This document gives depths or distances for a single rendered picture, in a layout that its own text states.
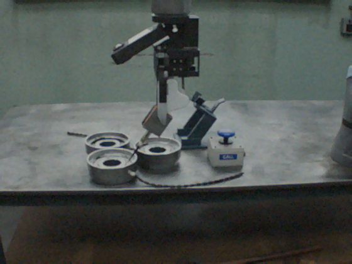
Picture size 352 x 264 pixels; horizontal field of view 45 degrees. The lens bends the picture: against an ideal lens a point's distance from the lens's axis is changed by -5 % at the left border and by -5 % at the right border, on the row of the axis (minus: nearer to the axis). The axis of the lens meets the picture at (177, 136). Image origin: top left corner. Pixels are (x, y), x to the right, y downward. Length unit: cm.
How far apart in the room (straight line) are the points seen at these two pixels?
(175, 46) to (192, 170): 28
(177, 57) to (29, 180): 40
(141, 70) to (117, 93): 19
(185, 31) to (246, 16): 178
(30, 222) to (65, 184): 39
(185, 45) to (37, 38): 184
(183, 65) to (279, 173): 32
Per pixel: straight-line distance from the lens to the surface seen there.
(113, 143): 105
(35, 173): 99
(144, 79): 261
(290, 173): 99
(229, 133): 98
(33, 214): 134
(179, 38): 85
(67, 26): 258
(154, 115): 88
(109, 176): 90
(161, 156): 95
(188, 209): 132
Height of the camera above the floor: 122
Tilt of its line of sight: 21 degrees down
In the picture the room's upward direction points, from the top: 1 degrees clockwise
